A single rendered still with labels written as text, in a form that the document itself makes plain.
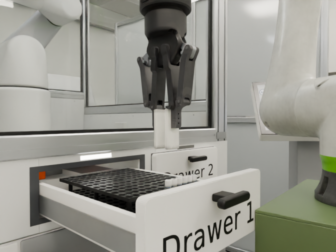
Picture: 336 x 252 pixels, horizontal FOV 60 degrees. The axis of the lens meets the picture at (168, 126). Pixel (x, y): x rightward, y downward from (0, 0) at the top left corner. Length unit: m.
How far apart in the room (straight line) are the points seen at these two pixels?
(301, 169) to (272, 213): 0.87
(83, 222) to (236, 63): 1.98
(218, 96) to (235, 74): 1.29
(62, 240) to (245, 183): 0.39
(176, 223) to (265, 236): 0.23
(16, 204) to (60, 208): 0.10
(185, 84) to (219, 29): 0.61
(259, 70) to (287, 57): 1.49
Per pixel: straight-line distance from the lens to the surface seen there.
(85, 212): 0.49
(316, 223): 0.54
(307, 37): 0.77
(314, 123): 0.66
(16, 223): 0.63
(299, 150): 1.41
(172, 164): 0.82
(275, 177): 2.20
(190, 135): 0.90
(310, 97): 0.65
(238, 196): 0.44
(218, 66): 1.05
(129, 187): 0.53
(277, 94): 0.72
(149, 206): 0.35
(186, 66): 0.48
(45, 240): 0.66
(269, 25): 2.29
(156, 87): 0.52
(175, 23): 0.51
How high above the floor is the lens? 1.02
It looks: 1 degrees down
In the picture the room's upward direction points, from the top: straight up
